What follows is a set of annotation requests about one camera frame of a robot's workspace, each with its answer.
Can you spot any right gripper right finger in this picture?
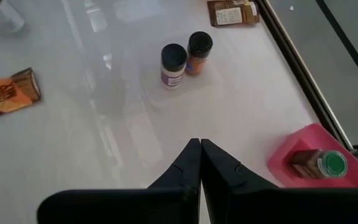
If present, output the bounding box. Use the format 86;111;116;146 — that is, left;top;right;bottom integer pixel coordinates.
201;138;358;224

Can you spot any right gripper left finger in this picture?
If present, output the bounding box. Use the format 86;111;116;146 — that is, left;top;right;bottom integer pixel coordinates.
37;138;202;224

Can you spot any purple label jar black lid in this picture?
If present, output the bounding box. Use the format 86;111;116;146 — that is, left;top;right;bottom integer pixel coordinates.
160;43;188;90

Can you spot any orange label jar black lid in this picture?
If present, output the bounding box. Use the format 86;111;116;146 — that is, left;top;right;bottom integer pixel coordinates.
185;30;214;77

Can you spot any pink plastic bin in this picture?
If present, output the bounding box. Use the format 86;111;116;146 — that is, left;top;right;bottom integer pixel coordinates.
267;123;358;189

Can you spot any green lid herb jar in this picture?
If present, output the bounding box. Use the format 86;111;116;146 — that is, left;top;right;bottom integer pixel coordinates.
290;149;349;180

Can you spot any frosted white plastic bin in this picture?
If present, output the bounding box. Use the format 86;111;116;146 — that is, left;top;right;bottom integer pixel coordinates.
140;37;226;108

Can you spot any orange taco mix packet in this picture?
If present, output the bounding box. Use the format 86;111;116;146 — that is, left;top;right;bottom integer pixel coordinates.
0;67;42;122

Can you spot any brown spice packet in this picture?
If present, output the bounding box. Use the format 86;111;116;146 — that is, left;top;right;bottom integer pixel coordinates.
206;0;260;27

